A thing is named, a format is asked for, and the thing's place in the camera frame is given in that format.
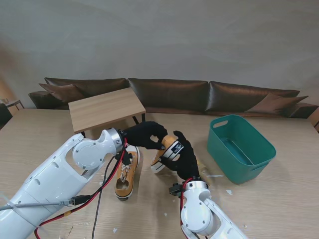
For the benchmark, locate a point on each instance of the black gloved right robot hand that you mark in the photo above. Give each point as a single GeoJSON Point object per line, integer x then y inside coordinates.
{"type": "Point", "coordinates": [189, 161]}

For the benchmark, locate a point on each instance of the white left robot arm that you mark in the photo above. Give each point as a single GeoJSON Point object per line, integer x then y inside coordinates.
{"type": "Point", "coordinates": [49, 174]}

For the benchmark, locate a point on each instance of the yellow canvas sneaker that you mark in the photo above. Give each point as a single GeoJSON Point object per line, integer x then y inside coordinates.
{"type": "Point", "coordinates": [124, 184]}
{"type": "Point", "coordinates": [169, 141]}

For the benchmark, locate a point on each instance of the green plastic basin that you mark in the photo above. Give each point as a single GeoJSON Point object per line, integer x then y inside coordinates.
{"type": "Point", "coordinates": [216, 139]}

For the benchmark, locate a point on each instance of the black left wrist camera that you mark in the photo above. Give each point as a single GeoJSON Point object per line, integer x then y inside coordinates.
{"type": "Point", "coordinates": [128, 158]}

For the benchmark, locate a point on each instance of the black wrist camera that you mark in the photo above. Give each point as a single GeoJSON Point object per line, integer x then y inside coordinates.
{"type": "Point", "coordinates": [128, 158]}
{"type": "Point", "coordinates": [175, 189]}

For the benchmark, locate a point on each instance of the brown leather throw pillow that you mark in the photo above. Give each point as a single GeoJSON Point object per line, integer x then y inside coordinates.
{"type": "Point", "coordinates": [59, 90]}
{"type": "Point", "coordinates": [271, 103]}

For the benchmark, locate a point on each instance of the light wooden cabinet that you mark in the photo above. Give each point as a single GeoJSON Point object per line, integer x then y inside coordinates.
{"type": "Point", "coordinates": [316, 123]}

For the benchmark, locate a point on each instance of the wooden brush yellow bristles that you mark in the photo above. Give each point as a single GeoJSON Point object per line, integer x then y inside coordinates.
{"type": "Point", "coordinates": [201, 166]}

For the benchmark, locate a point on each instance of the small wooden black-legged stand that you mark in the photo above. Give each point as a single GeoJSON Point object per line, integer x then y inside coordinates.
{"type": "Point", "coordinates": [104, 109]}

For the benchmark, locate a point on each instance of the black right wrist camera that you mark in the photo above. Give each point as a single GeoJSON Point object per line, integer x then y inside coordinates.
{"type": "Point", "coordinates": [175, 189]}

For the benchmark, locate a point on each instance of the dark chair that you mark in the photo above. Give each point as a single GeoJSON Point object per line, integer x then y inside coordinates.
{"type": "Point", "coordinates": [3, 117]}

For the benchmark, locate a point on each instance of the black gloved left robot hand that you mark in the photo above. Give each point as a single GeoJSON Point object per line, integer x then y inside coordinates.
{"type": "Point", "coordinates": [144, 134]}

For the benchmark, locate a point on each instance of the brown leather sofa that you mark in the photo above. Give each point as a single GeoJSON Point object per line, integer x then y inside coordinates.
{"type": "Point", "coordinates": [169, 94]}

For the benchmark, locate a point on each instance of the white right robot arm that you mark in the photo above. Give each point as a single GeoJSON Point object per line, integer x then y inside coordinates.
{"type": "Point", "coordinates": [199, 211]}

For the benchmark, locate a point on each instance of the wooden side table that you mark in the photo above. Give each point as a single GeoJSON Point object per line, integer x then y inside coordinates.
{"type": "Point", "coordinates": [13, 102]}

